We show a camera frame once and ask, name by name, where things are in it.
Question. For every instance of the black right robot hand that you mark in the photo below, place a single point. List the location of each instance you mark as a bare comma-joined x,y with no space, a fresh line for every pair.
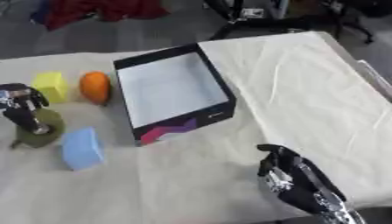
301,178

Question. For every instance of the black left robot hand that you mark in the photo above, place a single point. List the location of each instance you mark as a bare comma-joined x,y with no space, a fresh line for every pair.
20,115

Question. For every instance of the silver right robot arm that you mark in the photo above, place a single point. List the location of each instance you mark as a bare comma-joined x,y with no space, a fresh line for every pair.
339,213

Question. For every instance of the black box with white inside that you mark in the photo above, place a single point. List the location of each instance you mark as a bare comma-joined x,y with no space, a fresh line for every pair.
171,92

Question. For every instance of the yellow block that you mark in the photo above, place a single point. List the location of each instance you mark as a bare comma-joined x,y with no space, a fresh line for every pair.
51,86

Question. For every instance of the light blue block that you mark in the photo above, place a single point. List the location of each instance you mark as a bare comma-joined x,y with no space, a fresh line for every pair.
81,148

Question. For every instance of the orange toy fruit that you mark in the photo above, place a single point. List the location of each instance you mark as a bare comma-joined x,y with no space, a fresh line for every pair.
95,87

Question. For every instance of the red cloth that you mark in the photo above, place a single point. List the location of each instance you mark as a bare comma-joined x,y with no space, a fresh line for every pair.
102,10

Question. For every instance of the black tripod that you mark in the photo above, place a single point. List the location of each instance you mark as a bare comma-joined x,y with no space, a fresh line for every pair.
240,20

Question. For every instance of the black chair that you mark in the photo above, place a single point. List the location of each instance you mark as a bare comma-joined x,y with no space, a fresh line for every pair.
357,17

